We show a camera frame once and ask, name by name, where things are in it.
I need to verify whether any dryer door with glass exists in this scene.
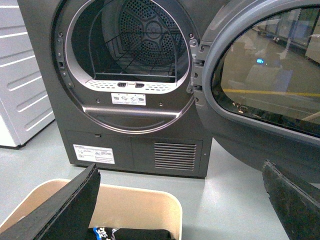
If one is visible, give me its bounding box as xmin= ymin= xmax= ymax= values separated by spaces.
xmin=192 ymin=0 xmax=320 ymax=184

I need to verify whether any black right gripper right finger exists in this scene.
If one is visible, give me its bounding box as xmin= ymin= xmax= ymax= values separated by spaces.
xmin=262 ymin=160 xmax=320 ymax=240

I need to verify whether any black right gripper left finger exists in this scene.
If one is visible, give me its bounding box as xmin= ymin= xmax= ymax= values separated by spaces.
xmin=0 ymin=164 xmax=101 ymax=240

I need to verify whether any beige plastic laundry hamper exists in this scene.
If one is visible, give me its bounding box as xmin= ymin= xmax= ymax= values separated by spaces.
xmin=0 ymin=178 xmax=183 ymax=240

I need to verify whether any white appliance side panel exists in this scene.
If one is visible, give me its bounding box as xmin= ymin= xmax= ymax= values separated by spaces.
xmin=0 ymin=0 xmax=55 ymax=149

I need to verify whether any black printed t-shirt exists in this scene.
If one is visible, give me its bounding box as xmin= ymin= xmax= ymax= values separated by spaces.
xmin=84 ymin=227 xmax=175 ymax=240

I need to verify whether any dark grey tumble dryer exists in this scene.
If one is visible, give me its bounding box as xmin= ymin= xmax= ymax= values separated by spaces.
xmin=18 ymin=0 xmax=227 ymax=179

